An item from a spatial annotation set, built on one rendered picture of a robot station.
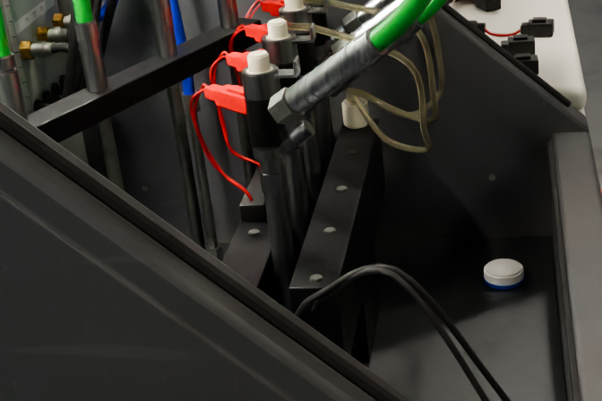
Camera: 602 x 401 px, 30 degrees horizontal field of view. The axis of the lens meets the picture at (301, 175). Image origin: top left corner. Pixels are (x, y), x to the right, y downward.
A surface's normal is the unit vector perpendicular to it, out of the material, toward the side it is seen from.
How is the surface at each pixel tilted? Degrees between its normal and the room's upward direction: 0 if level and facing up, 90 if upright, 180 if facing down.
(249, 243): 0
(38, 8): 90
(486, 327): 0
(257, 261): 0
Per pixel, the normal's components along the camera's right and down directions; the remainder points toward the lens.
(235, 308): 0.59, -0.68
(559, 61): -0.11, -0.91
